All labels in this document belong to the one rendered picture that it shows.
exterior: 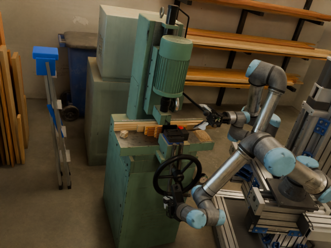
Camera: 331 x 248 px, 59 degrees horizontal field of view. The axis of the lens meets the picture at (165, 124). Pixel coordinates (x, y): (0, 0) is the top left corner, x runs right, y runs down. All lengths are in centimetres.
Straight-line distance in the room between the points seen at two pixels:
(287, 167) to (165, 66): 79
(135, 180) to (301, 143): 100
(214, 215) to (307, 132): 78
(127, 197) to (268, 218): 83
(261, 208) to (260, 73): 76
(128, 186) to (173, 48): 84
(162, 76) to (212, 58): 285
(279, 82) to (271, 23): 305
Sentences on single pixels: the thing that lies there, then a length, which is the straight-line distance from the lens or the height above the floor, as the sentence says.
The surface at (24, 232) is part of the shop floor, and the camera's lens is 242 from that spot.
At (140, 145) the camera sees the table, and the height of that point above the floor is 90.
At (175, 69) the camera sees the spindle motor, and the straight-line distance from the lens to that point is 159.
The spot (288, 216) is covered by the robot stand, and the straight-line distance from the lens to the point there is 186.
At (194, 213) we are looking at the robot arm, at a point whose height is 91.
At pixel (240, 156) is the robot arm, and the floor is 111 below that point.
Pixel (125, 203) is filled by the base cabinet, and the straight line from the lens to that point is 191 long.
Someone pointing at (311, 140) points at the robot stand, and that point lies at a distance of 191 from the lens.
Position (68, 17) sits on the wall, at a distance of 382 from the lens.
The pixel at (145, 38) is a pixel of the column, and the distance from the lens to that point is 179.
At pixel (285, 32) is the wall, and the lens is 497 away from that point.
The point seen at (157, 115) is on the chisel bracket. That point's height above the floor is 101.
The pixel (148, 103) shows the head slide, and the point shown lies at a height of 104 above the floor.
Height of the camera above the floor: 181
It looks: 28 degrees down
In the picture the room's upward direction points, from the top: 11 degrees clockwise
